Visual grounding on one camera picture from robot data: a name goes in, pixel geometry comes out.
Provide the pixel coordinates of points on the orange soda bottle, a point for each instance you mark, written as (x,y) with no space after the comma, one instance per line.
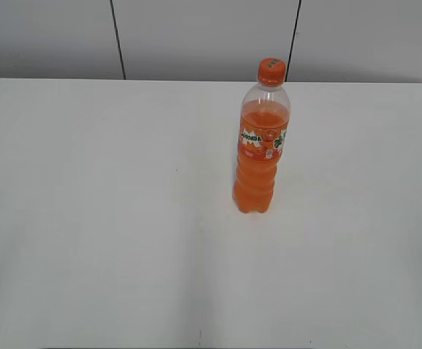
(264,117)

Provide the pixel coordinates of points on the orange bottle cap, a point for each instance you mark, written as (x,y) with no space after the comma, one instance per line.
(271,72)

